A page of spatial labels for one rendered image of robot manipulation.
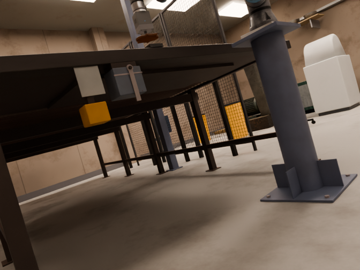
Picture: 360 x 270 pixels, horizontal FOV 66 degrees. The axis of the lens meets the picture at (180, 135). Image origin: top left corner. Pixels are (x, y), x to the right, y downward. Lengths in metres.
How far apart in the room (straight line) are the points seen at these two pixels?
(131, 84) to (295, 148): 0.88
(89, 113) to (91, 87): 0.12
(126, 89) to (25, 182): 5.05
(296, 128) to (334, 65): 4.06
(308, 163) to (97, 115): 1.06
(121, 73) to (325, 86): 4.71
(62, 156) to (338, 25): 7.61
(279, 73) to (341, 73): 4.02
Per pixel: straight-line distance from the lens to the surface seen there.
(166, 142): 3.65
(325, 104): 5.64
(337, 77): 5.53
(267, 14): 1.61
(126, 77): 1.23
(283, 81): 1.52
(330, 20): 9.00
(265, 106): 6.05
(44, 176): 6.19
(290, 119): 1.52
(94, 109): 1.13
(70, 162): 6.35
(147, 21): 1.69
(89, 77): 1.19
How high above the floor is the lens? 0.51
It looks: 1 degrees down
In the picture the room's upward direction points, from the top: 16 degrees counter-clockwise
